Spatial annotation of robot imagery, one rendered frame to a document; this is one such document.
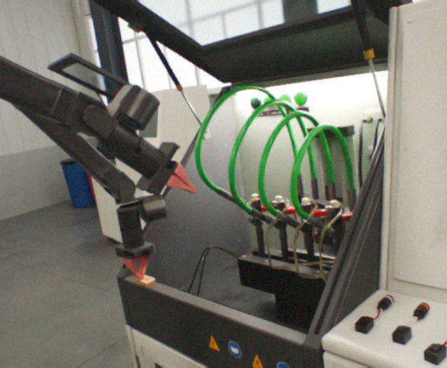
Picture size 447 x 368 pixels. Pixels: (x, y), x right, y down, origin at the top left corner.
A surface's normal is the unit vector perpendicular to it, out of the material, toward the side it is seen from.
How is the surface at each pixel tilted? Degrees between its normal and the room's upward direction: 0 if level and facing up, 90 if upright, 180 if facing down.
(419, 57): 76
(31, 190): 90
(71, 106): 97
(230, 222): 90
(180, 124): 90
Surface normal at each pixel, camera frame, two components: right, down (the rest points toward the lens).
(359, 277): 0.70, 0.04
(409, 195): -0.71, 0.00
